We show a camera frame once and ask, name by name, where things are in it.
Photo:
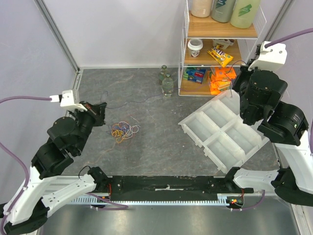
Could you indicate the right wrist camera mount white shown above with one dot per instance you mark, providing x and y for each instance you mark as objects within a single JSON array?
[{"x": 270, "y": 58}]

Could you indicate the beige jar on shelf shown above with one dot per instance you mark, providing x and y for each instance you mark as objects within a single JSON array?
[{"x": 201, "y": 8}]

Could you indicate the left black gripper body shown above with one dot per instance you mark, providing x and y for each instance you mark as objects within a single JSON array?
[{"x": 98, "y": 119}]

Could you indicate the clear glass bottle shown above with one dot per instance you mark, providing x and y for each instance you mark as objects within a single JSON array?
[
  {"x": 167, "y": 85},
  {"x": 162, "y": 73}
]

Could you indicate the grey green bottle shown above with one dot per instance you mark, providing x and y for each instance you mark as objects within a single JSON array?
[{"x": 222, "y": 10}]

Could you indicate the rear clear glass bottle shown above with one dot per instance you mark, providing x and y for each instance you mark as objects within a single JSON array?
[{"x": 162, "y": 73}]

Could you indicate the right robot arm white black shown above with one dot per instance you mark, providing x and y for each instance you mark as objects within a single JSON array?
[{"x": 286, "y": 126}]

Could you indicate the blue sponge package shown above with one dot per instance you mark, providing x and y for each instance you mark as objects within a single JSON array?
[{"x": 194, "y": 74}]

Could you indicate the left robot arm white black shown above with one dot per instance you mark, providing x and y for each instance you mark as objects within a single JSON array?
[{"x": 29, "y": 208}]

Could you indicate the white wire shelf rack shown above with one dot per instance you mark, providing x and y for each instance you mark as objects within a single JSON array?
[{"x": 198, "y": 38}]

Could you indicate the white paper coffee cup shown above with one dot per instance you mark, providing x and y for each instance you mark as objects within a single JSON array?
[{"x": 194, "y": 46}]

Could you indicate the front clear glass bottle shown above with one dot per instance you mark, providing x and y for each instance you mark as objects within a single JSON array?
[{"x": 167, "y": 85}]

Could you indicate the orange snack boxes stack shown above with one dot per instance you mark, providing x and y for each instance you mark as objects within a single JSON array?
[{"x": 220, "y": 79}]

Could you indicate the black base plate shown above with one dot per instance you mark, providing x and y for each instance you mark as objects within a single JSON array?
[{"x": 139, "y": 188}]

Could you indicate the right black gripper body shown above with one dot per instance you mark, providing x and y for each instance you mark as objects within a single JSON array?
[{"x": 250, "y": 117}]

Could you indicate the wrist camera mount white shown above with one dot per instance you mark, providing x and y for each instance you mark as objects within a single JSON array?
[
  {"x": 69, "y": 100},
  {"x": 270, "y": 58}
]

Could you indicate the light green bottle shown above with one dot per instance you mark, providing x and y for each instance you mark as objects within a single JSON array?
[{"x": 244, "y": 13}]

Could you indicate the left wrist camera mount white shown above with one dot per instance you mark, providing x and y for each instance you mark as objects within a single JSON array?
[{"x": 69, "y": 100}]

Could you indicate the light blue cable duct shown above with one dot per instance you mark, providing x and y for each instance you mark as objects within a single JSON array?
[{"x": 91, "y": 200}]

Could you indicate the yellow candy bag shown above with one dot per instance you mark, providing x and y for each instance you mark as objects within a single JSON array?
[{"x": 220, "y": 56}]

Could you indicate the white compartment tray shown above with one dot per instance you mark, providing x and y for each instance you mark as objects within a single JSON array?
[{"x": 218, "y": 128}]

